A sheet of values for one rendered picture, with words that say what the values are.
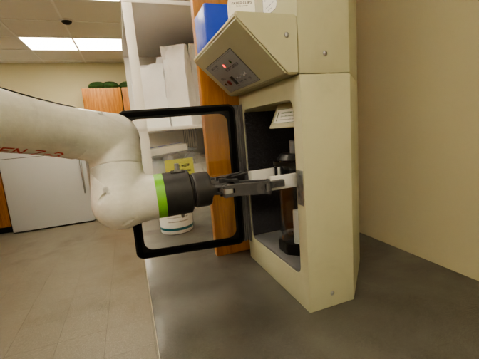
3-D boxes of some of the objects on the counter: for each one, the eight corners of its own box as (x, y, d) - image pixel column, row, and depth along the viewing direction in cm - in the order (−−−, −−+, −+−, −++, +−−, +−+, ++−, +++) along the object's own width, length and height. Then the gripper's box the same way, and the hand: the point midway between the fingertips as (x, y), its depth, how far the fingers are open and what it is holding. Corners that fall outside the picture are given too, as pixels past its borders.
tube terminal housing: (320, 239, 100) (311, -15, 87) (403, 283, 70) (408, -95, 57) (250, 256, 92) (228, -23, 79) (311, 313, 62) (291, -121, 49)
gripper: (200, 181, 54) (310, 164, 61) (181, 167, 75) (264, 157, 82) (205, 221, 55) (312, 201, 62) (185, 197, 77) (266, 184, 84)
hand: (277, 177), depth 71 cm, fingers open, 11 cm apart
